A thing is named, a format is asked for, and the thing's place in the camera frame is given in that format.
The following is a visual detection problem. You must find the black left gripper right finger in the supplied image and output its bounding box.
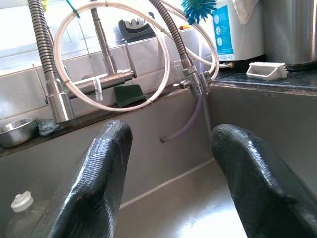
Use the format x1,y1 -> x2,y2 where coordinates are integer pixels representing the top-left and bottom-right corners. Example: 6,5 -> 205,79
210,123 -> 317,238

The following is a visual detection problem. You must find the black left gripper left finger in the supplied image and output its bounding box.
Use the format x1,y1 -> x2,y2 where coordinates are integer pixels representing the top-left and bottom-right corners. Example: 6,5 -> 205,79
31,120 -> 133,238

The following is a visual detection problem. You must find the grey green scrubber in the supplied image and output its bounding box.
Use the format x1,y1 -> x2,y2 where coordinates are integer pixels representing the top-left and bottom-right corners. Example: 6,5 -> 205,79
37,119 -> 64,136

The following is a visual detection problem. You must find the clear plastic bottle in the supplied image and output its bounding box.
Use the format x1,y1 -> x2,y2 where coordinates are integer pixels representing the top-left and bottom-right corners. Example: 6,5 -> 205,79
3,190 -> 54,238

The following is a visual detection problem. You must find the stainless steel sink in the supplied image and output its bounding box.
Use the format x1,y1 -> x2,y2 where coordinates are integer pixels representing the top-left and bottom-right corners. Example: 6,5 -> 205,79
0,84 -> 317,238

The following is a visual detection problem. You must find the dark green scouring pad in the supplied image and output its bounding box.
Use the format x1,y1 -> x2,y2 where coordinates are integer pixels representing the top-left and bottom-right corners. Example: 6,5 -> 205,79
113,84 -> 147,109

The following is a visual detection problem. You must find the small steel bowl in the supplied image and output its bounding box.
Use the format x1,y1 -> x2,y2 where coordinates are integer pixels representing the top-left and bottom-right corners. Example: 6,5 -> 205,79
0,117 -> 39,149

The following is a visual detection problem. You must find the clear flexible tube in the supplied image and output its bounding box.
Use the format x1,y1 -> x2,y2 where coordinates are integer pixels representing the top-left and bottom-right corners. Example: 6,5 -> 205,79
159,94 -> 208,144

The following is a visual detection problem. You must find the steel tap with lever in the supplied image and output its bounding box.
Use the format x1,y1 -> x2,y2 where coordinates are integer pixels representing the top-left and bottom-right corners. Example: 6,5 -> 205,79
65,0 -> 137,95

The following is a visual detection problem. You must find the small white brush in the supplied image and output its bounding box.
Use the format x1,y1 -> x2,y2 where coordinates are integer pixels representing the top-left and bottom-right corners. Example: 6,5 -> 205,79
246,61 -> 289,80

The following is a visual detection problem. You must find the black knife sharpener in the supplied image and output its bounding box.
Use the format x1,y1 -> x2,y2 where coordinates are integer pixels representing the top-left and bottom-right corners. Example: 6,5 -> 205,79
117,11 -> 157,43

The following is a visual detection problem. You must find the white water filter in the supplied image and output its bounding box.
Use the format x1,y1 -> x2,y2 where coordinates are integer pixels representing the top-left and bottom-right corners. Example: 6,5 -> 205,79
202,0 -> 267,65

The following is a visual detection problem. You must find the stainless steel knife block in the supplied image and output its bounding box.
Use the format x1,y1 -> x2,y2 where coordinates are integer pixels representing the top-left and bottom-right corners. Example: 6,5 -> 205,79
262,0 -> 317,72

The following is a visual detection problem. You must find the steel gooseneck spring faucet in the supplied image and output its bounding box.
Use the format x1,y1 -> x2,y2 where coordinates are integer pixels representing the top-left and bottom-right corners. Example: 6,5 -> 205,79
148,0 -> 211,98

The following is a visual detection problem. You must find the blue bottle brush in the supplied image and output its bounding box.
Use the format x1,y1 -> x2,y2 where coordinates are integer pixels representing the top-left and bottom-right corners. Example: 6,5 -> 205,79
180,0 -> 218,25

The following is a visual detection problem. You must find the white looped hose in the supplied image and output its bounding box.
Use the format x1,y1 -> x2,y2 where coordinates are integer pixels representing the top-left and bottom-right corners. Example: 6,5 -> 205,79
53,1 -> 235,112

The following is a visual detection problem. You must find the steel spring sprayer hose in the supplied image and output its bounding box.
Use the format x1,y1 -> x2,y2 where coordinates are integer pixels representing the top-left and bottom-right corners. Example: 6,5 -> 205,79
27,0 -> 76,124

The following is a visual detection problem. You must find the green cable tie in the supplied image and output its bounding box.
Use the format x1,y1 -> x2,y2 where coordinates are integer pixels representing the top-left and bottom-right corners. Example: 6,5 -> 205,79
64,0 -> 81,18

